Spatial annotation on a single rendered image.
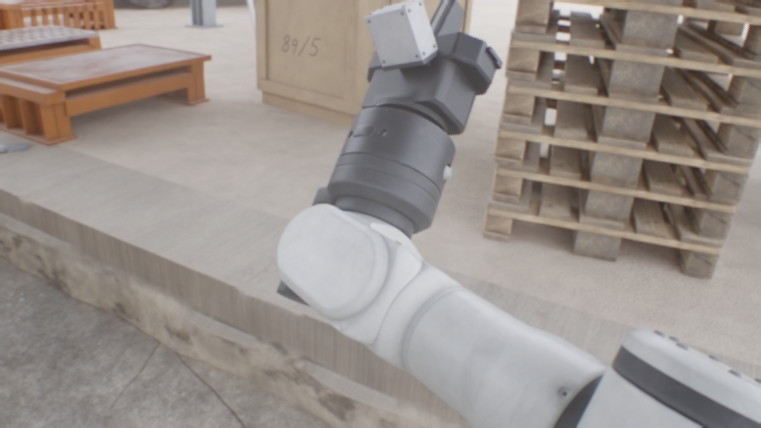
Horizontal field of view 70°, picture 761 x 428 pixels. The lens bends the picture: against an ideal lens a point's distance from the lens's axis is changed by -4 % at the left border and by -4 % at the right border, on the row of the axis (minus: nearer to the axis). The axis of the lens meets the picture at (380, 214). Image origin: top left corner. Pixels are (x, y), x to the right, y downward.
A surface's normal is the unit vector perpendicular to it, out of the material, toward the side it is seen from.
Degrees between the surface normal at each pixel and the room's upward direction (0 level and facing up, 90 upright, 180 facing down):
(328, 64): 90
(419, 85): 49
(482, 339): 29
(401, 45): 106
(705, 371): 14
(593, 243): 90
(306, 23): 90
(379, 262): 36
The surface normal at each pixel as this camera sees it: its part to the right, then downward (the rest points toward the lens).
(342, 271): -0.58, -0.43
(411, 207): 0.18, 0.61
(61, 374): 0.06, -0.90
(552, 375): -0.25, -0.78
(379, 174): -0.07, -0.34
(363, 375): -0.47, 0.33
